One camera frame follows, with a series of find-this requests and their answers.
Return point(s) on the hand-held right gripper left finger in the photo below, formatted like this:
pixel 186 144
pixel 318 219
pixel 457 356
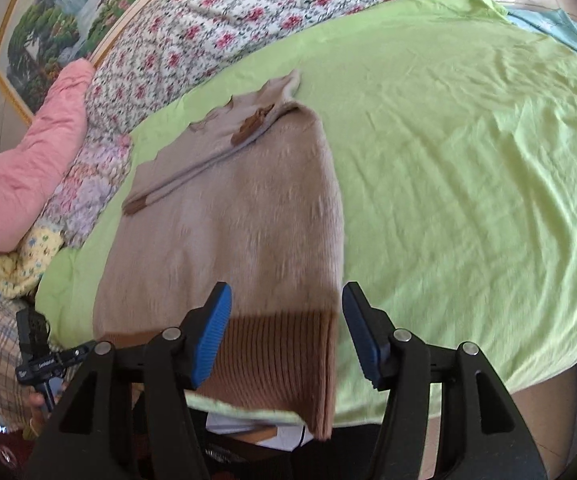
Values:
pixel 216 330

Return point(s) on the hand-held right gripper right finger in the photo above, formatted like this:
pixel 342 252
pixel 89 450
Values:
pixel 363 332

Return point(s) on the beige knit sweater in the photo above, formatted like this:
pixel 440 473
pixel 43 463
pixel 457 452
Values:
pixel 248 220

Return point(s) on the person's left hand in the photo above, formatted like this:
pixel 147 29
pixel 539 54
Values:
pixel 34 407

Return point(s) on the purple floral pillow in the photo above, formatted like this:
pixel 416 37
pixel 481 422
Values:
pixel 93 180

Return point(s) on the green bed sheet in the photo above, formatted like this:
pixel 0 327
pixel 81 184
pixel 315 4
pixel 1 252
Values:
pixel 468 160

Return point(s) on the pink quilt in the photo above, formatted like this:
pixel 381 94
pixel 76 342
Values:
pixel 28 160

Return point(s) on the red floral quilt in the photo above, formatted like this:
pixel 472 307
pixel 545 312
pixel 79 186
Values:
pixel 228 20

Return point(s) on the gold framed landscape painting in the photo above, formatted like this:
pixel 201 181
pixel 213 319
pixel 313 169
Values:
pixel 53 20

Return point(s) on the light blue cloth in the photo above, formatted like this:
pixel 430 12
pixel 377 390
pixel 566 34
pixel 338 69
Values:
pixel 563 30

